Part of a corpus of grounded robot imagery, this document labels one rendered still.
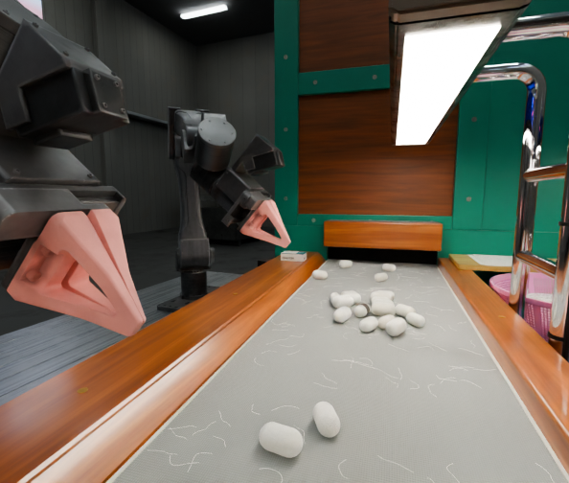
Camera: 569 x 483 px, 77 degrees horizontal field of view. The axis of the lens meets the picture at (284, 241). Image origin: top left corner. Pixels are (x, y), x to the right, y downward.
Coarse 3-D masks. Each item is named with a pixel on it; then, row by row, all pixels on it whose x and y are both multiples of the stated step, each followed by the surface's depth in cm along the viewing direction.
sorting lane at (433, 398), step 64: (320, 320) 55; (448, 320) 55; (256, 384) 36; (320, 384) 36; (384, 384) 36; (448, 384) 36; (192, 448) 27; (256, 448) 27; (320, 448) 27; (384, 448) 27; (448, 448) 27; (512, 448) 27
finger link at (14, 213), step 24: (0, 192) 19; (24, 192) 20; (48, 192) 21; (0, 216) 18; (24, 216) 19; (48, 216) 20; (96, 216) 22; (0, 240) 19; (120, 240) 23; (72, 264) 23; (120, 264) 22; (72, 288) 24; (96, 288) 24
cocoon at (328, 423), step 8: (320, 408) 29; (328, 408) 29; (320, 416) 29; (328, 416) 28; (336, 416) 29; (320, 424) 28; (328, 424) 28; (336, 424) 28; (320, 432) 28; (328, 432) 28; (336, 432) 28
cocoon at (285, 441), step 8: (272, 424) 27; (280, 424) 27; (264, 432) 27; (272, 432) 26; (280, 432) 26; (288, 432) 26; (296, 432) 26; (264, 440) 26; (272, 440) 26; (280, 440) 26; (288, 440) 26; (296, 440) 26; (264, 448) 27; (272, 448) 26; (280, 448) 26; (288, 448) 26; (296, 448) 26; (288, 456) 26
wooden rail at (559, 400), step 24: (456, 288) 68; (480, 288) 64; (480, 312) 51; (504, 312) 51; (504, 336) 42; (528, 336) 42; (504, 360) 39; (528, 360) 36; (552, 360) 36; (528, 384) 32; (552, 384) 32; (528, 408) 32; (552, 408) 28; (552, 432) 27
